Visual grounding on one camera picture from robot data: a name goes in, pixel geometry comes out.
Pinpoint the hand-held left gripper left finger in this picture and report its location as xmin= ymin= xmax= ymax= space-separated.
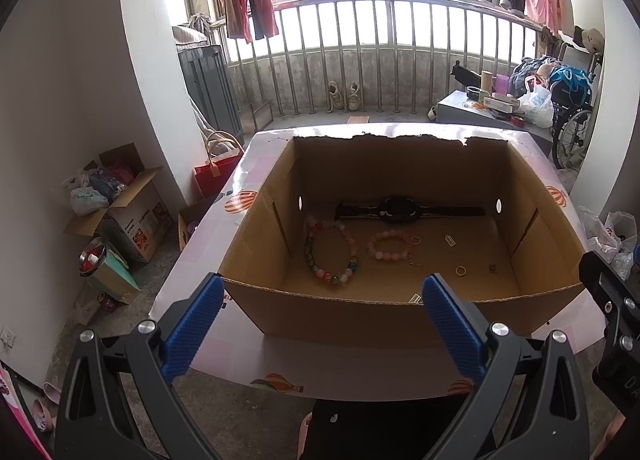
xmin=54 ymin=272 xmax=226 ymax=460

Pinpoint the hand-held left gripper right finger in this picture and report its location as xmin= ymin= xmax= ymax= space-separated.
xmin=420 ymin=272 xmax=598 ymax=460

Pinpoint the cardboard box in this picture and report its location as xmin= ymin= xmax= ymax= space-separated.
xmin=216 ymin=134 xmax=590 ymax=338

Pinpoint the peach bead bracelet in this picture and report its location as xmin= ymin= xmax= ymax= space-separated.
xmin=367 ymin=230 xmax=412 ymax=262

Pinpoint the black wrist watch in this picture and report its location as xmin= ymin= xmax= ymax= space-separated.
xmin=334 ymin=196 xmax=487 ymax=225

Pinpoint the multicolour bead bracelet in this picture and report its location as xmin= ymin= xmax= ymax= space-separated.
xmin=304 ymin=220 xmax=361 ymax=287

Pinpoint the person's right hand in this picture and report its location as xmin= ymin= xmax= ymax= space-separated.
xmin=589 ymin=412 xmax=628 ymax=460

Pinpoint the clear plastic bag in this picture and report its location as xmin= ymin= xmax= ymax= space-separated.
xmin=580 ymin=207 xmax=639 ymax=281

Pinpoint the teal paper box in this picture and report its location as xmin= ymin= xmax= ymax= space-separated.
xmin=82 ymin=245 xmax=142 ymax=305

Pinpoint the pink balloon print tablecloth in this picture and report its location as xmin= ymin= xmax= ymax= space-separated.
xmin=149 ymin=122 xmax=608 ymax=401

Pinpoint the small cardboard carton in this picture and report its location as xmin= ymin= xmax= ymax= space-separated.
xmin=177 ymin=197 xmax=221 ymax=251

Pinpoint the open cardboard carton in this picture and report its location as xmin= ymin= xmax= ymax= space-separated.
xmin=62 ymin=142 xmax=173 ymax=263

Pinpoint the steel bowl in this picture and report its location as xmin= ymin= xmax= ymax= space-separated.
xmin=79 ymin=237 xmax=118 ymax=278

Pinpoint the dark cloth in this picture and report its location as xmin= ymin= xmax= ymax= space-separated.
xmin=302 ymin=397 xmax=473 ymax=460

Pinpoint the wheelchair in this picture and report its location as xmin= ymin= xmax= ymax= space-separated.
xmin=550 ymin=40 xmax=603 ymax=171

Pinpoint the red paper shopping bag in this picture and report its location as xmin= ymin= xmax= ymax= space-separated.
xmin=194 ymin=131 xmax=246 ymax=198

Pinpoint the teal plastic bag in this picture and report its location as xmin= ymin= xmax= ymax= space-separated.
xmin=69 ymin=186 xmax=110 ymax=216

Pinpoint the white plastic bag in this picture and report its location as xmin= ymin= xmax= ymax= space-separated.
xmin=517 ymin=82 xmax=554 ymax=129

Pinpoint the blue bag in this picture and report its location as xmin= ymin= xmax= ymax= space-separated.
xmin=549 ymin=65 xmax=592 ymax=92

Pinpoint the pink printed board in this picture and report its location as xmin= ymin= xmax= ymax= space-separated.
xmin=0 ymin=362 xmax=28 ymax=423

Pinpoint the dark clothing pile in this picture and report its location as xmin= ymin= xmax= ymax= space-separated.
xmin=510 ymin=57 xmax=551 ymax=91

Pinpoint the grey low table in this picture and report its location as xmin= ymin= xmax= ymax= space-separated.
xmin=436 ymin=90 xmax=555 ymax=157

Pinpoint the beige hat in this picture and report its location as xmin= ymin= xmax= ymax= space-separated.
xmin=575 ymin=27 xmax=606 ymax=54

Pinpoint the grey metal cabinet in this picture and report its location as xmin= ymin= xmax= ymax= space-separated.
xmin=172 ymin=42 xmax=246 ymax=146

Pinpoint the black desk object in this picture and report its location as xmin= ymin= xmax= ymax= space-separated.
xmin=450 ymin=62 xmax=482 ymax=89

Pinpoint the metal balcony railing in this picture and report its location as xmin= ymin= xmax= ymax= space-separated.
xmin=220 ymin=0 xmax=556 ymax=116

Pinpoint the white folded bedding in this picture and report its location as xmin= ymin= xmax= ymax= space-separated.
xmin=172 ymin=14 xmax=221 ymax=47

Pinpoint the small dark frame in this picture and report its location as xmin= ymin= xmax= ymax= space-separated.
xmin=249 ymin=102 xmax=273 ymax=131

